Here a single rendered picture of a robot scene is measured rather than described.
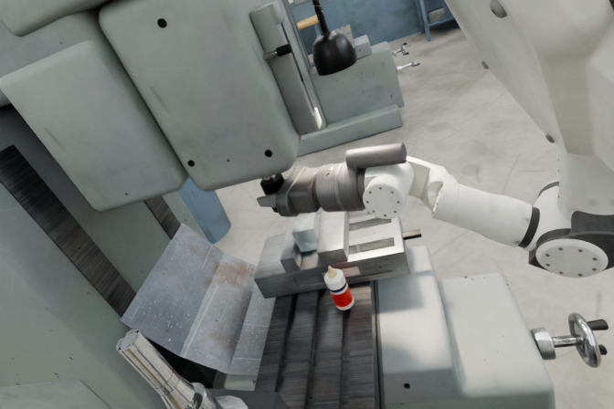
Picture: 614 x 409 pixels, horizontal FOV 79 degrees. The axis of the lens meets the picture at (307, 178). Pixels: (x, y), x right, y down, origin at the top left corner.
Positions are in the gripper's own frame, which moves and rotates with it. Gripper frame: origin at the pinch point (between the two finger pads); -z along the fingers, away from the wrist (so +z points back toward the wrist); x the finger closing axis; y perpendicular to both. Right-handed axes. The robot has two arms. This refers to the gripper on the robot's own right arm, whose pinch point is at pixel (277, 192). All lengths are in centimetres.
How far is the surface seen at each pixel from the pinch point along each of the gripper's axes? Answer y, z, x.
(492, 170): 122, 30, -188
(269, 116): -18.3, 10.1, 6.8
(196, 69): -28.0, 3.7, 9.4
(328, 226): 16.1, 3.0, -8.1
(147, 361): -8.3, 8.5, 39.9
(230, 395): 7.2, 7.0, 34.9
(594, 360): 56, 53, -8
